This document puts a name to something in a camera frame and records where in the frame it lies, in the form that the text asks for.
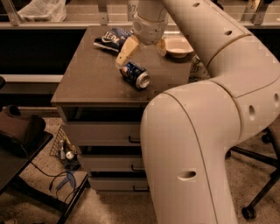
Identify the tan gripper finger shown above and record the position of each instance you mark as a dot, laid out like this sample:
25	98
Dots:
161	48
129	47

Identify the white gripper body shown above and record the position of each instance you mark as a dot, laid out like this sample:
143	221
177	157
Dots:
150	31

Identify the blue pepsi can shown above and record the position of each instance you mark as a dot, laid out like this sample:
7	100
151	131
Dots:
135	75

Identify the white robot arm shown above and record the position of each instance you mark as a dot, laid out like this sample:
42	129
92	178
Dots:
187	130

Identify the green white soda can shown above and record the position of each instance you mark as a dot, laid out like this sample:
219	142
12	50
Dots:
197	70

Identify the white bowl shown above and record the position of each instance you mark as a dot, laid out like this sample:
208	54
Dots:
177	47

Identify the blue chip bag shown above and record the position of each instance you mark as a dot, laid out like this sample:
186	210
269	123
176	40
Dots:
113	39

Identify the grey drawer cabinet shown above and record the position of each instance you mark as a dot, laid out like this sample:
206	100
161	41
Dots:
100	110

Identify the white plastic bag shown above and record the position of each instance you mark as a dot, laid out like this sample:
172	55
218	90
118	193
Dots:
44	11

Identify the brown bag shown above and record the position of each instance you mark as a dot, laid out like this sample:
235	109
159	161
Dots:
18	133

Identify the black side table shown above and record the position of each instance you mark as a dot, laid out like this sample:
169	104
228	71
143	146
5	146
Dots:
11	166

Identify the black office chair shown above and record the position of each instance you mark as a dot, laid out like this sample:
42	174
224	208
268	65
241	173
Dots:
253	168

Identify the top drawer black handle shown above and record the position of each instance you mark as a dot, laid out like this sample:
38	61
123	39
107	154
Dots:
134	141

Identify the drawer black handle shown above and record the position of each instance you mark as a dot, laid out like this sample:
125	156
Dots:
134	141
140	189
134	169

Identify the middle drawer black handle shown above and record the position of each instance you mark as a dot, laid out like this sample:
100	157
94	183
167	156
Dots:
134	169

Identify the wire mesh basket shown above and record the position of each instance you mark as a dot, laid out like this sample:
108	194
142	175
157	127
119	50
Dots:
64	151

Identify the bottom drawer black handle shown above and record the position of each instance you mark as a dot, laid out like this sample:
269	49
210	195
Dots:
140	189

